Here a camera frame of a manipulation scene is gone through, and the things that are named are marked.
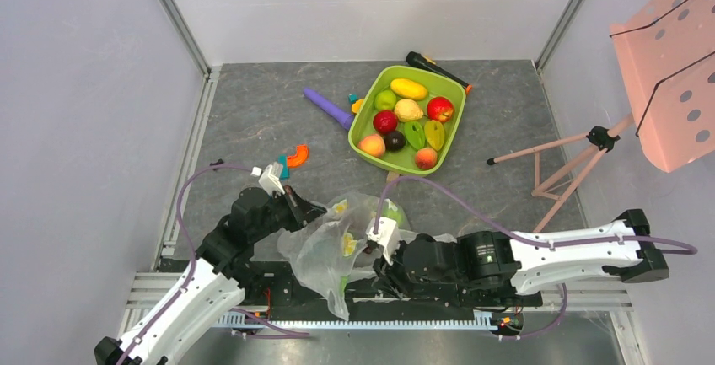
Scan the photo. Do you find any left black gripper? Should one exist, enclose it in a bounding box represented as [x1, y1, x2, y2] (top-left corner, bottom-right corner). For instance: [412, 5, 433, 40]
[250, 184, 327, 242]

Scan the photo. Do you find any clear plastic bag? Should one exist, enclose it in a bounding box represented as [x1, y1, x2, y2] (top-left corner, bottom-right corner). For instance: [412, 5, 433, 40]
[277, 191, 460, 322]

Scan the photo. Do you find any orange peach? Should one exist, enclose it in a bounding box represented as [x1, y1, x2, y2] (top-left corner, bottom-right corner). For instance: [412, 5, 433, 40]
[357, 133, 386, 158]
[414, 147, 438, 170]

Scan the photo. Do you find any green starfruit piece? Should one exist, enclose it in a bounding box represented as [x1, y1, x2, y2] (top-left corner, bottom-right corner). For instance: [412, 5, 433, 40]
[403, 121, 426, 150]

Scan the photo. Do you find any yellow fruit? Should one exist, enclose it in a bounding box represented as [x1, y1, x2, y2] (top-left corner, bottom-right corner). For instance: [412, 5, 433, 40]
[423, 120, 446, 152]

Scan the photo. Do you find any green plastic tray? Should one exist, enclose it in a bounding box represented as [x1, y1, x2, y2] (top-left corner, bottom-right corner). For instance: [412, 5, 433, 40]
[348, 66, 466, 176]

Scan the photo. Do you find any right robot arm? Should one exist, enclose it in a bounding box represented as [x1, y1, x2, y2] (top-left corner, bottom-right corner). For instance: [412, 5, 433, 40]
[374, 209, 669, 304]

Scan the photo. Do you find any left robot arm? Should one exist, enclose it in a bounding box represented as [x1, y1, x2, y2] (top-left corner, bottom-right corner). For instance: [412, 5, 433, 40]
[94, 185, 327, 364]

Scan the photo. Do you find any lemon slice in bag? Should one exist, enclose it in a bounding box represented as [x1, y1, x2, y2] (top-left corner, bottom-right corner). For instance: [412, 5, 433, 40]
[341, 233, 358, 257]

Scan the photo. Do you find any green fruit in bag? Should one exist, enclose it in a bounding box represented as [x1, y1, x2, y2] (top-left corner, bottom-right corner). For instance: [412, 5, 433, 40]
[382, 199, 406, 227]

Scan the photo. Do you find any dark purple fake plum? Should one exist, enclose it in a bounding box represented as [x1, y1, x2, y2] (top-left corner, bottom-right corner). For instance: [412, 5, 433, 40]
[384, 131, 406, 153]

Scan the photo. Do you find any red fake pomegranate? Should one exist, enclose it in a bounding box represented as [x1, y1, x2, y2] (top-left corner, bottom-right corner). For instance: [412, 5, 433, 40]
[373, 110, 400, 135]

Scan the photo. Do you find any green fake apple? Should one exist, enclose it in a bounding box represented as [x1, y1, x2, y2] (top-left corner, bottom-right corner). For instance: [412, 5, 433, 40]
[373, 89, 398, 111]

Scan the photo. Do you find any yellow fake pear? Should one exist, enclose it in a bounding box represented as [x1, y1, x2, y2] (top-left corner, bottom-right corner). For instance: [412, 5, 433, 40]
[393, 99, 424, 122]

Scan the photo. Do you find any red fake apple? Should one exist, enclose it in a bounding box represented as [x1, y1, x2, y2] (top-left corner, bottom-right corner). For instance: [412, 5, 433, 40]
[426, 96, 454, 123]

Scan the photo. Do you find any yellow fake mango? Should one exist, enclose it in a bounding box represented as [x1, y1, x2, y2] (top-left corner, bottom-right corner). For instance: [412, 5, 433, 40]
[390, 78, 429, 101]

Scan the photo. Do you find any teal long block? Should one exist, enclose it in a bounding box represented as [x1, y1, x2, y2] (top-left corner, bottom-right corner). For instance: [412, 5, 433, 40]
[277, 155, 290, 180]

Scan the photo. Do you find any orange curved toy piece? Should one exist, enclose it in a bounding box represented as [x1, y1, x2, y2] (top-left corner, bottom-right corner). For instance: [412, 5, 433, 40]
[286, 144, 309, 169]

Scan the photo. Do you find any wooden stick under tray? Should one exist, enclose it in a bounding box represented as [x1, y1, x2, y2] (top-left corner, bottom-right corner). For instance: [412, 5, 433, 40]
[386, 171, 400, 183]

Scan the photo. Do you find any orange yellow toy piece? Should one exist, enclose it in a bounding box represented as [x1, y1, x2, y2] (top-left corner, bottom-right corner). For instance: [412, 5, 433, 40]
[351, 99, 364, 115]

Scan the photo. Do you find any black flashlight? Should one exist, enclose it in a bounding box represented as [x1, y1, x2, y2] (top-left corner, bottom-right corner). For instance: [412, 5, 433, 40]
[406, 51, 473, 94]

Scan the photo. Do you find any pink perforated music stand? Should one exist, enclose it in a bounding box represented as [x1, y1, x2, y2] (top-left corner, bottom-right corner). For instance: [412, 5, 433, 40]
[486, 0, 715, 235]

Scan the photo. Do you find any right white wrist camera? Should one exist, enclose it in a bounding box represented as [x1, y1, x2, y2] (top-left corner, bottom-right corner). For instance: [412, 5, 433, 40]
[366, 217, 401, 265]

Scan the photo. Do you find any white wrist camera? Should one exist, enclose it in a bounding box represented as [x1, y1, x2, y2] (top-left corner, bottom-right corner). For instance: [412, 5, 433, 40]
[250, 162, 285, 197]
[366, 217, 401, 265]

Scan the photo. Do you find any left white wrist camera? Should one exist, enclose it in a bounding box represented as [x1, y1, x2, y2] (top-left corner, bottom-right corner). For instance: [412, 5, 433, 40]
[250, 162, 285, 197]

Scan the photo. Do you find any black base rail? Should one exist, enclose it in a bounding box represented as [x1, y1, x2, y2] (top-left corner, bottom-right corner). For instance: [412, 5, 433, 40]
[240, 261, 544, 321]

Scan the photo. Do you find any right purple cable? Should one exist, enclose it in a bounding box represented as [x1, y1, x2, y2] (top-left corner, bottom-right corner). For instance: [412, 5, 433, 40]
[373, 174, 699, 341]

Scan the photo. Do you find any purple cable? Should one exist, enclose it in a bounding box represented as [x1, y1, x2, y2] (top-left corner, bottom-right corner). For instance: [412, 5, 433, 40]
[373, 174, 699, 341]
[114, 163, 311, 365]

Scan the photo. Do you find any purple plastic handle tool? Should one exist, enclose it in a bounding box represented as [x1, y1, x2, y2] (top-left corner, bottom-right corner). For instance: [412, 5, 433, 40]
[303, 88, 354, 131]

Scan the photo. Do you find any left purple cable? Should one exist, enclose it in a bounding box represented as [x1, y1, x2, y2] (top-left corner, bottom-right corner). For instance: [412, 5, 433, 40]
[114, 163, 311, 365]

